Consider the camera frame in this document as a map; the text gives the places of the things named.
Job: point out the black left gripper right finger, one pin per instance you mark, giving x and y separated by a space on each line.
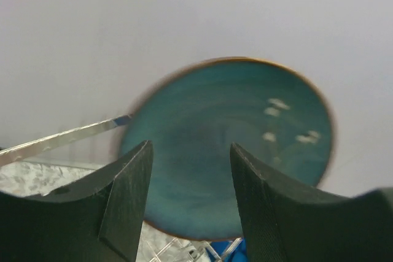
286 220

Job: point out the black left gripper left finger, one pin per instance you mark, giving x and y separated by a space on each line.
96 218

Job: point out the dark teal round plate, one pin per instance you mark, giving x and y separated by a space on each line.
194 116

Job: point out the steel dish rack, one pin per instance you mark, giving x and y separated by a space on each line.
43 165

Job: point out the blue cloth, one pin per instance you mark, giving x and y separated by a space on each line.
227 251

